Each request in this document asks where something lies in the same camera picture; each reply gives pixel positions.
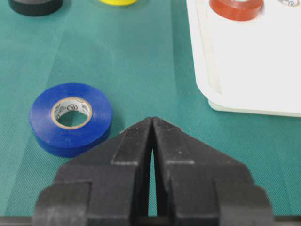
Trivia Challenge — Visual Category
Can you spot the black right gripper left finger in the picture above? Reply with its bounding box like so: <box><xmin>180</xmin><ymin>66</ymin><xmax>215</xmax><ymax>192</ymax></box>
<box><xmin>32</xmin><ymin>117</ymin><xmax>152</xmax><ymax>226</ymax></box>

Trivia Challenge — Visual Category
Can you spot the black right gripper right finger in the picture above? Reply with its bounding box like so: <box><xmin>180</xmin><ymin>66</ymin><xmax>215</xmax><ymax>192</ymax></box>
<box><xmin>152</xmin><ymin>117</ymin><xmax>274</xmax><ymax>226</ymax></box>

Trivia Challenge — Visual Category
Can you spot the orange tape roll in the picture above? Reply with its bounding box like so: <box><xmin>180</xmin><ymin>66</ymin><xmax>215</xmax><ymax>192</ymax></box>
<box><xmin>209</xmin><ymin>0</ymin><xmax>263</xmax><ymax>21</ymax></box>

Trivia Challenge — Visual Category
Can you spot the yellow tape roll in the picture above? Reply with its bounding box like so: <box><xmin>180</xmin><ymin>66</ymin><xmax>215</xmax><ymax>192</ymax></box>
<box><xmin>99</xmin><ymin>0</ymin><xmax>138</xmax><ymax>6</ymax></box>

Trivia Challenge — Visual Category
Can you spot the white tape roll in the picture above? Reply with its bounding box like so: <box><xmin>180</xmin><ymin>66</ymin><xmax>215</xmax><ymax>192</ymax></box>
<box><xmin>278</xmin><ymin>0</ymin><xmax>300</xmax><ymax>7</ymax></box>

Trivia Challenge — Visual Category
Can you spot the blue tape roll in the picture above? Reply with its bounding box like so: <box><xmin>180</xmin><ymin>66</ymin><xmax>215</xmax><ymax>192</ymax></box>
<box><xmin>30</xmin><ymin>83</ymin><xmax>113</xmax><ymax>158</ymax></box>

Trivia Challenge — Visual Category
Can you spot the white plastic case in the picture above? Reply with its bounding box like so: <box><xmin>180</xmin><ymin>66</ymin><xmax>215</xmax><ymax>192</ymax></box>
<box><xmin>187</xmin><ymin>0</ymin><xmax>301</xmax><ymax>117</ymax></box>

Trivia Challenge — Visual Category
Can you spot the black tape roll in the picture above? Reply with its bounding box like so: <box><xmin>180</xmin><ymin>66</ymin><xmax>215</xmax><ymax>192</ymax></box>
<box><xmin>8</xmin><ymin>0</ymin><xmax>63</xmax><ymax>16</ymax></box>

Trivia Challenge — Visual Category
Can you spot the green table cloth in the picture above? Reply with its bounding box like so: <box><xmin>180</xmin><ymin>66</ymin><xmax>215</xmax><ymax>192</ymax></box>
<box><xmin>0</xmin><ymin>0</ymin><xmax>301</xmax><ymax>216</ymax></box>

